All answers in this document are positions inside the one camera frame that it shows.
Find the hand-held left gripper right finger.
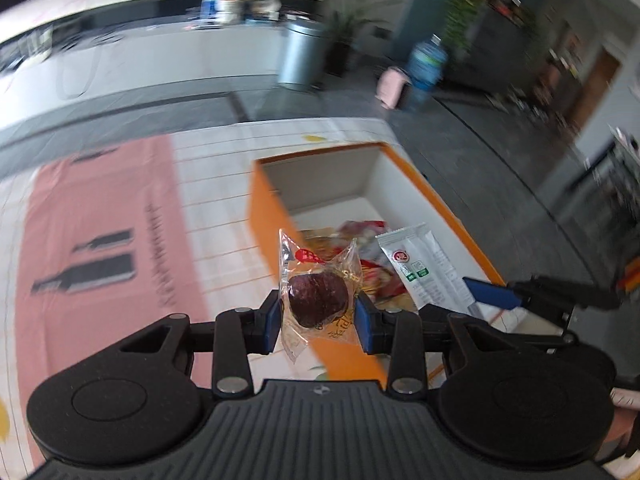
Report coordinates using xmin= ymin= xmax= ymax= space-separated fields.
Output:
xmin=354 ymin=292 xmax=507 ymax=394

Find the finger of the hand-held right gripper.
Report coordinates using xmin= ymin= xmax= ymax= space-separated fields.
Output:
xmin=520 ymin=331 xmax=582 ymax=357
xmin=462 ymin=275 xmax=622 ymax=330

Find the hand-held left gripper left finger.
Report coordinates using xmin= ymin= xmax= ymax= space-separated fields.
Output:
xmin=117 ymin=290 xmax=282 ymax=397

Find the clear dark snack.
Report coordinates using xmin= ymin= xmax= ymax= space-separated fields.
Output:
xmin=277 ymin=228 xmax=362 ymax=364

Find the red snack bag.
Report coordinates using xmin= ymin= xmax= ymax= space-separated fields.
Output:
xmin=340 ymin=220 xmax=417 ymax=307

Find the white snack packet green label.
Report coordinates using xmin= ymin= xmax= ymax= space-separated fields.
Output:
xmin=375 ymin=223 xmax=484 ymax=319

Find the orange cardboard box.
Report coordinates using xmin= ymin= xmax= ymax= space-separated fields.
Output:
xmin=248 ymin=142 xmax=532 ymax=387

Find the wooden door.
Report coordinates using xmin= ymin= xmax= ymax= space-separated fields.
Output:
xmin=570 ymin=50 xmax=622 ymax=134

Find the pink space heater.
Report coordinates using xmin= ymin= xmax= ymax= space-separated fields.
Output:
xmin=376 ymin=66 xmax=412 ymax=110

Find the blue water jug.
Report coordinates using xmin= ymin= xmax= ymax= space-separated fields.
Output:
xmin=406 ymin=35 xmax=449 ymax=107

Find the dark grey cabinet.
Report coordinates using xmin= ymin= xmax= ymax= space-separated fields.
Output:
xmin=445 ymin=0 xmax=542 ymax=97

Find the potted long-leaf plant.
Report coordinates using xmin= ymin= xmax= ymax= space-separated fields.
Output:
xmin=312 ymin=0 xmax=382 ymax=79

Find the silver trash can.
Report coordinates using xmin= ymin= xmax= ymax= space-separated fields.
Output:
xmin=277 ymin=17 xmax=329 ymax=92

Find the white television cabinet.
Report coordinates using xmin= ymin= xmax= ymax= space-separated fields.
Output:
xmin=0 ymin=20 xmax=301 ymax=132

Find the trailing green plant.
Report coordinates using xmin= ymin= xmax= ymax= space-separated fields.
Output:
xmin=430 ymin=0 xmax=497 ymax=57

